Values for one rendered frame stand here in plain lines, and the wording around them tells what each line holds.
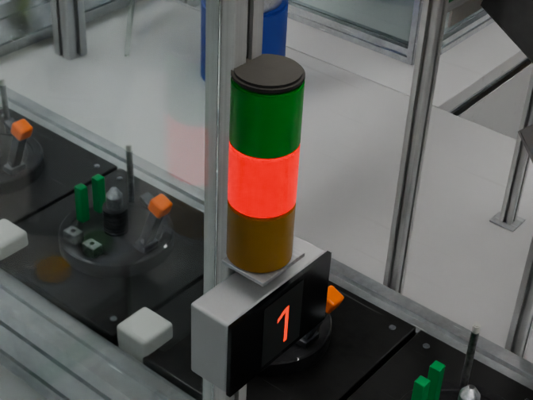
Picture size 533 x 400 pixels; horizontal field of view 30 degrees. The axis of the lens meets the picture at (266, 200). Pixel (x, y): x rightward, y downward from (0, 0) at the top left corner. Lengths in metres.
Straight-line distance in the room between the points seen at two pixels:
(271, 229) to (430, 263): 0.73
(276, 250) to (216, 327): 0.07
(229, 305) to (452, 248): 0.76
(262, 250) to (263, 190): 0.05
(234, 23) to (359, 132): 1.06
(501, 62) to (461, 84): 0.14
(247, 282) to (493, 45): 1.37
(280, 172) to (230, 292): 0.11
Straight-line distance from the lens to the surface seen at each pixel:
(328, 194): 1.53
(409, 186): 1.15
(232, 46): 0.66
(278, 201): 0.70
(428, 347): 1.12
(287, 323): 0.78
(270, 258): 0.73
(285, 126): 0.67
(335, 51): 1.96
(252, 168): 0.68
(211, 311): 0.73
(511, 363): 1.15
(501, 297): 1.39
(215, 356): 0.75
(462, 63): 1.97
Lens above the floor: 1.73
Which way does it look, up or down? 35 degrees down
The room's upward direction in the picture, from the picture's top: 3 degrees clockwise
